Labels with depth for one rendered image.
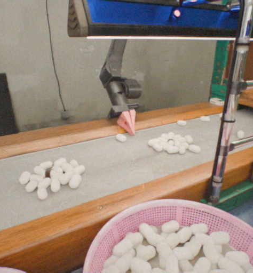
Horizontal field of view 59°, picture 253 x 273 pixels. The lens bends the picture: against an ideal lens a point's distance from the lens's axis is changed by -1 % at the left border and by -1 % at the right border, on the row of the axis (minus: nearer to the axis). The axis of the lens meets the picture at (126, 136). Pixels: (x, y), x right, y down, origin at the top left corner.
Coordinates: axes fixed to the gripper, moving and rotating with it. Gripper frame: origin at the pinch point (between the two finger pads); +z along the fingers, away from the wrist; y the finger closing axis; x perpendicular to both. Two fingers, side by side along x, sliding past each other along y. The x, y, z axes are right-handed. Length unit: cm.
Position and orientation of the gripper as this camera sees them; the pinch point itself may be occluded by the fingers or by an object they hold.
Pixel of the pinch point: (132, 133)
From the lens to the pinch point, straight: 73.7
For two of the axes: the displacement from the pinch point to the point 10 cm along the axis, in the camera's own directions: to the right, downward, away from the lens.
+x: -3.2, 4.7, 8.2
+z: 3.5, 8.7, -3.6
